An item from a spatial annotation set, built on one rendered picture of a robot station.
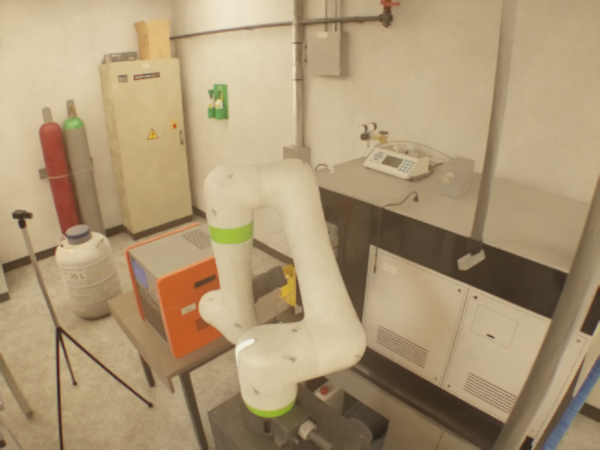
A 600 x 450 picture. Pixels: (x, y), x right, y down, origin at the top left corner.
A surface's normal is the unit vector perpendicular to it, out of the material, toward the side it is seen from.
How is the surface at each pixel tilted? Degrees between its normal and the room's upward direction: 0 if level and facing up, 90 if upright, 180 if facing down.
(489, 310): 90
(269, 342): 7
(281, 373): 88
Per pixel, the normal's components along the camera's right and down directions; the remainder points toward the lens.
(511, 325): -0.71, 0.29
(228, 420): 0.00, -0.91
